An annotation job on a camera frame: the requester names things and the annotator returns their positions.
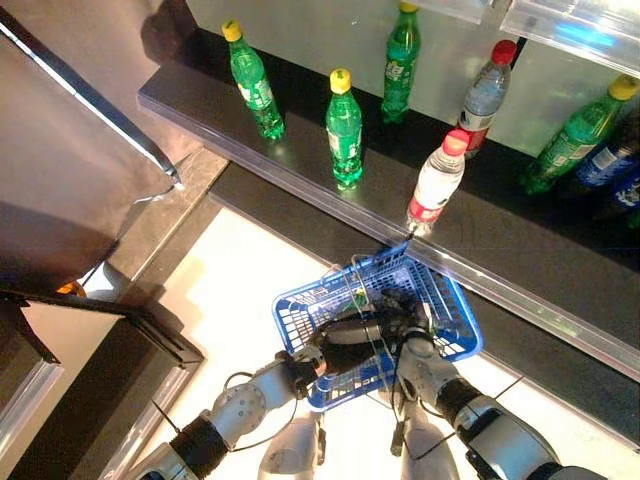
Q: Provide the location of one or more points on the white shelf back panel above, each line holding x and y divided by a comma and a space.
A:
310, 30

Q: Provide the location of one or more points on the black side shelving unit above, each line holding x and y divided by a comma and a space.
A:
100, 390

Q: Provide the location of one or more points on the black shelf base plinth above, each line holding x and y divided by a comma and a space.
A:
550, 360

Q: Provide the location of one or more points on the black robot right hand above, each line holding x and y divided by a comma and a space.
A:
407, 315

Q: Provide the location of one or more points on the clear plastic price rail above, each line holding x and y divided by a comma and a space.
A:
450, 7
250, 157
575, 35
550, 320

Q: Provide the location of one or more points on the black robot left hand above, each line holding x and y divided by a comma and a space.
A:
350, 345

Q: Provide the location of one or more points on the black zip tie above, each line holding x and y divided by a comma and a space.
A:
410, 233

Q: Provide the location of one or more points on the small orange object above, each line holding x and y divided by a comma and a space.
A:
69, 289

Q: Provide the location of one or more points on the blue plastic shopping basket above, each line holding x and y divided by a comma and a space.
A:
300, 310

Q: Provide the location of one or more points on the black middle shelf board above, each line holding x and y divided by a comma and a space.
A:
500, 210

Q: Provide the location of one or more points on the green soda bottle yellow cap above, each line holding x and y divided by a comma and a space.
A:
400, 65
255, 85
575, 137
344, 135

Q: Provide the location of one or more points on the water bottle red cap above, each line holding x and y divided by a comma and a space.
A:
482, 100
435, 180

